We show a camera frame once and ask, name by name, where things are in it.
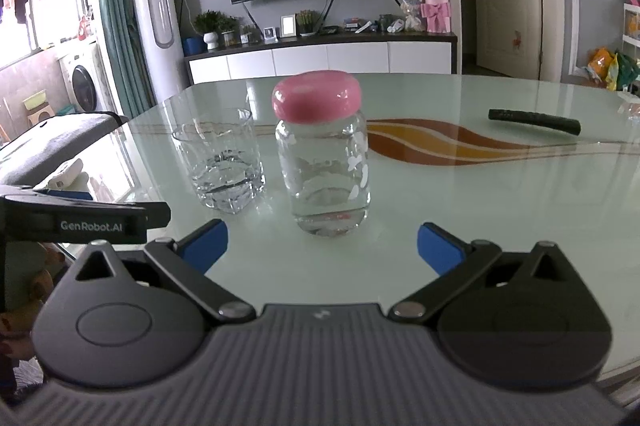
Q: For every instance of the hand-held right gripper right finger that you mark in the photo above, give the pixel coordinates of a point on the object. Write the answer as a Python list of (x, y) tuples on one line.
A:
[(440, 251)]

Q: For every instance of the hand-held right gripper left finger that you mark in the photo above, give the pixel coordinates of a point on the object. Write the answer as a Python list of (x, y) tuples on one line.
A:
[(207, 246)]

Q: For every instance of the clear glass cup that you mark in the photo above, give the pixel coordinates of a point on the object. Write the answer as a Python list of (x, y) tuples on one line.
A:
[(220, 166)]

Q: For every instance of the clear glass bottle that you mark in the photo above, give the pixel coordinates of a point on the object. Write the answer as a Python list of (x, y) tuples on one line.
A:
[(320, 176)]

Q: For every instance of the white flat device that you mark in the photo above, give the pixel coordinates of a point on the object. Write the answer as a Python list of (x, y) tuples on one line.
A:
[(64, 173)]

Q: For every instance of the grey sofa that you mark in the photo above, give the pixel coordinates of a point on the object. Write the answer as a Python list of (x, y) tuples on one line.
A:
[(55, 141)]

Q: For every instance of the white washing machine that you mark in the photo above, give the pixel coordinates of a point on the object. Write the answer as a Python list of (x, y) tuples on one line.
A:
[(85, 81)]

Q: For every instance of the blue container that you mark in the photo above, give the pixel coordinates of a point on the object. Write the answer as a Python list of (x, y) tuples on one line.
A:
[(192, 47)]

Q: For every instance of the green curtain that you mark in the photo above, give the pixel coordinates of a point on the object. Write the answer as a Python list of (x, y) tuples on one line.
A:
[(115, 6)]

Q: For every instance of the white television cabinet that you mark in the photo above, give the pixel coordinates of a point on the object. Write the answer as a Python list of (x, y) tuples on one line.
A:
[(320, 61)]

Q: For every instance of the potted plant in white pot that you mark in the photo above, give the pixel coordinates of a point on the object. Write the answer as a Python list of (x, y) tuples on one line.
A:
[(212, 28)]

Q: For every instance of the wrapped bouquet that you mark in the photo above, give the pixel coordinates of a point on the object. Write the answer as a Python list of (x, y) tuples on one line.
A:
[(411, 13)]

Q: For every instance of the pink gift box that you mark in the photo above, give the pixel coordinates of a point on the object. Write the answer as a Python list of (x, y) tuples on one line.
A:
[(436, 11)]

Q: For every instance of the stack of books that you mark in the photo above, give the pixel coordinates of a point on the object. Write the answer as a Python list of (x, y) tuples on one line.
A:
[(357, 24)]

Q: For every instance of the green plant in dark pot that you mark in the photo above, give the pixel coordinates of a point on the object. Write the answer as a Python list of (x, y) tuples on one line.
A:
[(307, 22)]

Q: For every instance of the orange snack bag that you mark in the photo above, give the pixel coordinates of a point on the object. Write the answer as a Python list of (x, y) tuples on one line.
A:
[(600, 63)]

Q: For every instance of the green snack bag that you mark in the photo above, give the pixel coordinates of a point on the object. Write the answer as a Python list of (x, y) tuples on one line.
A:
[(625, 73)]

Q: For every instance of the white shelf rack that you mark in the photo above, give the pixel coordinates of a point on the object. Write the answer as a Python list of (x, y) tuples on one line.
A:
[(631, 31)]

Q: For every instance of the small picture frame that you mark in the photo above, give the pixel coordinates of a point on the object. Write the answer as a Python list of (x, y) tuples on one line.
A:
[(270, 34)]

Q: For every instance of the white photo frame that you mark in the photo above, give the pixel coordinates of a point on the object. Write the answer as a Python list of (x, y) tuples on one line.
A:
[(288, 26)]

